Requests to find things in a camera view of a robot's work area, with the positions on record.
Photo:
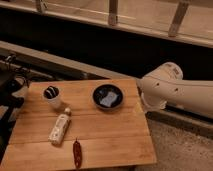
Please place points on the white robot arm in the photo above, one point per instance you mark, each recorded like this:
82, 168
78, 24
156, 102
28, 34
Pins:
165, 84

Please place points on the black equipment at left edge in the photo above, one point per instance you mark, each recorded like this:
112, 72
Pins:
13, 89

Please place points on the white plastic bottle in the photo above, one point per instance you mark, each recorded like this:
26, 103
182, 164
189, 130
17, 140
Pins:
60, 127

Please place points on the red dried chili pepper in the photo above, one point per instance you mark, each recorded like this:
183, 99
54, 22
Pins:
77, 153

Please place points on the black bowl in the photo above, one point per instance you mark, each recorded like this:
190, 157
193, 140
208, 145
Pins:
101, 91

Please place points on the pale cloth in bowl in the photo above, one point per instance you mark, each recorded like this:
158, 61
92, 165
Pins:
109, 99

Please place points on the white cup with dark contents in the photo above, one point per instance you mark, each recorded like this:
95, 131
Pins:
52, 95

